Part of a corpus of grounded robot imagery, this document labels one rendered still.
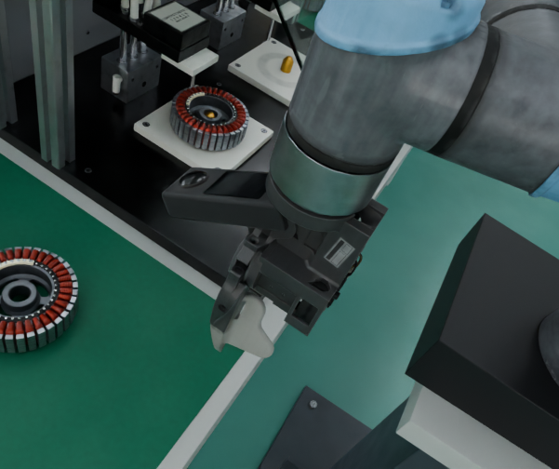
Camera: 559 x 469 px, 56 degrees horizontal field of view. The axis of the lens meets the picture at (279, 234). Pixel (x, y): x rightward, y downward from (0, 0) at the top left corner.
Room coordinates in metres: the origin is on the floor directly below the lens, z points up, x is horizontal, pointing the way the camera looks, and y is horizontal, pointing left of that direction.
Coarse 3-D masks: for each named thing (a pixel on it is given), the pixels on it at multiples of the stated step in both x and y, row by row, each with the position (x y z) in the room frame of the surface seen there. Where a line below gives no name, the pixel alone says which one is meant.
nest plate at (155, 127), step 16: (160, 112) 0.60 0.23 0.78; (144, 128) 0.55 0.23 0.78; (160, 128) 0.57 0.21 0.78; (256, 128) 0.66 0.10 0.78; (160, 144) 0.54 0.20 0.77; (176, 144) 0.55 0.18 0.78; (240, 144) 0.61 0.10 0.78; (256, 144) 0.62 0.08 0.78; (192, 160) 0.53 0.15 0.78; (208, 160) 0.55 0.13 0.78; (224, 160) 0.56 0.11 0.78; (240, 160) 0.57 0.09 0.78
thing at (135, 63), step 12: (108, 60) 0.61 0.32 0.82; (132, 60) 0.63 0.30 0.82; (144, 60) 0.64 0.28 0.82; (156, 60) 0.66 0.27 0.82; (108, 72) 0.61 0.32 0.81; (120, 72) 0.61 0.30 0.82; (132, 72) 0.61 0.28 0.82; (144, 72) 0.64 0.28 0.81; (156, 72) 0.67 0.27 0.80; (108, 84) 0.61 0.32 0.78; (132, 84) 0.61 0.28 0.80; (144, 84) 0.64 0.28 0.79; (156, 84) 0.67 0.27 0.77; (120, 96) 0.60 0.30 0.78; (132, 96) 0.61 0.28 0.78
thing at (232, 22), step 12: (204, 12) 0.85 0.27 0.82; (228, 12) 0.88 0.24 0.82; (240, 12) 0.90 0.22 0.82; (216, 24) 0.84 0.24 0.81; (228, 24) 0.85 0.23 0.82; (240, 24) 0.90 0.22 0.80; (216, 36) 0.84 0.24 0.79; (228, 36) 0.86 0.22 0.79; (240, 36) 0.91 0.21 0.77; (216, 48) 0.84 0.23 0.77
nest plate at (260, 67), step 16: (256, 48) 0.87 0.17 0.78; (272, 48) 0.90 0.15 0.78; (288, 48) 0.92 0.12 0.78; (240, 64) 0.80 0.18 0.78; (256, 64) 0.83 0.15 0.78; (272, 64) 0.85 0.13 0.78; (256, 80) 0.78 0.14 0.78; (272, 80) 0.80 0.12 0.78; (288, 80) 0.82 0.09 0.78; (272, 96) 0.77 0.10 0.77; (288, 96) 0.77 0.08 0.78
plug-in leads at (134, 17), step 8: (104, 0) 0.62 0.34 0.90; (112, 0) 0.63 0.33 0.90; (128, 0) 0.63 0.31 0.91; (136, 0) 0.61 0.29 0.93; (152, 0) 0.64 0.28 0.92; (160, 0) 0.66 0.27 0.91; (128, 8) 0.63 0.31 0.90; (136, 8) 0.61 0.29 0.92; (144, 8) 0.63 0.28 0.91; (152, 8) 0.66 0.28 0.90; (128, 16) 0.61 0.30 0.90; (136, 16) 0.61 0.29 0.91
